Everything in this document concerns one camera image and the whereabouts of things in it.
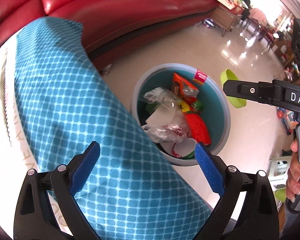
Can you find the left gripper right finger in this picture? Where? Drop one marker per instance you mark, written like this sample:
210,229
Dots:
246,208

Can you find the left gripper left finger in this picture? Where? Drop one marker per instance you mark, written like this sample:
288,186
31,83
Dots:
34,217

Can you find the lime green plastic cup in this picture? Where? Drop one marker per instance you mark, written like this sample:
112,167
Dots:
227,77

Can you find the clear plastic bag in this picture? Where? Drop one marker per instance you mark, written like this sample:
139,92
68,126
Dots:
168,133

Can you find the white paper towel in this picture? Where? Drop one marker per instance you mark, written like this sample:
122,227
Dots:
161,116

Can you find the clear green printed wrapper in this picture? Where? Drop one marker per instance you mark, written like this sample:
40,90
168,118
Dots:
163,97

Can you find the blue round trash bin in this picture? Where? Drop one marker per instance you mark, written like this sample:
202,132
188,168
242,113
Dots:
215,114

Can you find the person's right hand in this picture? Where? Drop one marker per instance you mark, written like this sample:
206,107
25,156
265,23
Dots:
293,181

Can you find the white plastic stool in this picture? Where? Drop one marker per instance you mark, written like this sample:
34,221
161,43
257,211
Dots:
278,172

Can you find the red label on bin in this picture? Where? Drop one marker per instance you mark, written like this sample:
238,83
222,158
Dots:
200,77

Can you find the orange mesh bag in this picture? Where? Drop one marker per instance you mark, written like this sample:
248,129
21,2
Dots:
198,128

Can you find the instant noodle cup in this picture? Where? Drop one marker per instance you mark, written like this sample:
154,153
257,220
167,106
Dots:
181,150

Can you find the orange red snack wrapper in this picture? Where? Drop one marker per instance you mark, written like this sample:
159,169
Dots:
184,89

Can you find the patterned tablecloth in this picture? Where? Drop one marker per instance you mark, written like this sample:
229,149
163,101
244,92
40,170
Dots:
64,104

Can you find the wooden side table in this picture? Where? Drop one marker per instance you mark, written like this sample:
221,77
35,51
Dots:
226,15

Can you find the small ball on floor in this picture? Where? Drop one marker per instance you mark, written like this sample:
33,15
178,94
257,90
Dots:
209,23

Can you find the red leather sofa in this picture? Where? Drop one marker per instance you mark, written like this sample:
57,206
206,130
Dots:
111,28

